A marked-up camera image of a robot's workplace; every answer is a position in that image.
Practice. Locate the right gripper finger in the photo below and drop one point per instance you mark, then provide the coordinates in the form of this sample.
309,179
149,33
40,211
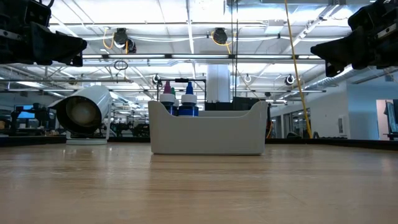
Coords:
331,69
345,49

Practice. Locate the tall purple-tipped dye bottle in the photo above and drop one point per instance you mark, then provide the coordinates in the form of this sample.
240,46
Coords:
168,98

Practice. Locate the tall green-tipped dye bottle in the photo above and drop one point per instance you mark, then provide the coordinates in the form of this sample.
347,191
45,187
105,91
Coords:
174,92

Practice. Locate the tall blue-tipped dye bottle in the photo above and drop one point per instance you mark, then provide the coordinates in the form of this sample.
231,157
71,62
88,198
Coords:
189,109

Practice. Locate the small round hanging lamp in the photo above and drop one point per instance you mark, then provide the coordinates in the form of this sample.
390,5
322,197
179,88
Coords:
290,75
247,78

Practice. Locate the distant blue-screen monitor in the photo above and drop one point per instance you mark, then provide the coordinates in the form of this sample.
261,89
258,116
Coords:
25,112

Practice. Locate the distant dark monitor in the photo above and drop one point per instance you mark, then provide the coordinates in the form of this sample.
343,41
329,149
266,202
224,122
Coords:
392,116

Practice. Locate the black vented box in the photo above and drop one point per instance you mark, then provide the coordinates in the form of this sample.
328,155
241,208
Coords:
245,102

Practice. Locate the thin black vertical pole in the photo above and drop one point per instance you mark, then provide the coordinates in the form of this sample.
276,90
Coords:
237,37

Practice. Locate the black boom stand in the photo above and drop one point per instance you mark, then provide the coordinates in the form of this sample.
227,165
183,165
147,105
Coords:
182,80

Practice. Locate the overhead light bar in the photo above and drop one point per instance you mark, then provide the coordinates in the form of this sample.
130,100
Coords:
186,56

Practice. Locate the grey plastic bin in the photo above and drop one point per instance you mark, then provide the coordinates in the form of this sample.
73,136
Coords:
208,133

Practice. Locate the silver ceiling air duct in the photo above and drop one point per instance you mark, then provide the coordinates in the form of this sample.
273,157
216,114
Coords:
329,81

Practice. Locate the white wall-mounted box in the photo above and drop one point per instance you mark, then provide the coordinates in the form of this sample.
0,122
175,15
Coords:
342,126

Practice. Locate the black aluminium table frame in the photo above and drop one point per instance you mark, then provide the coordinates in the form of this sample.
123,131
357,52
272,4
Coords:
342,142

